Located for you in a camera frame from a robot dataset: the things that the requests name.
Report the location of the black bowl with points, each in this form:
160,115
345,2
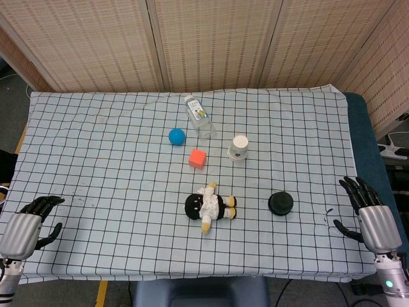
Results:
275,211

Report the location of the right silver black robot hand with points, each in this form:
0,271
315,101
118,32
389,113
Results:
378,228

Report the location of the dark teal padded table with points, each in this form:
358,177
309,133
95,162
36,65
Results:
367,144

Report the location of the black equipment box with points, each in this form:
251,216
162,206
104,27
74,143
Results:
397,177

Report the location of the black plush doll white shirt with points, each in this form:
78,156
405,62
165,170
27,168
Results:
207,206

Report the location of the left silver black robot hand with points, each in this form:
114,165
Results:
19,235

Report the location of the beige woven screen panel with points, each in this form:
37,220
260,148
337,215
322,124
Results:
89,44
217,44
390,80
22,64
319,41

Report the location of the orange foam cube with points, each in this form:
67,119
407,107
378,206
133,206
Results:
197,158

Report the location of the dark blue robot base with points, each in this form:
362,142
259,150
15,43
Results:
201,292

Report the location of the black object beside table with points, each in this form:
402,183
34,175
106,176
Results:
7,166

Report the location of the blue ball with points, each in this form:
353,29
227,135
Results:
177,137

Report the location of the clear plastic water bottle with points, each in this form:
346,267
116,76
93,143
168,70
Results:
199,116

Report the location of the checked light blue tablecloth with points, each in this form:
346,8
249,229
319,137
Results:
96,160

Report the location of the white floral paper cup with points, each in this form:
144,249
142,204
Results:
238,148

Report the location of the yellow floor tape strip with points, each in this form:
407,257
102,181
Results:
101,294

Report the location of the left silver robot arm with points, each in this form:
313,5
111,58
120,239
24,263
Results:
9,276

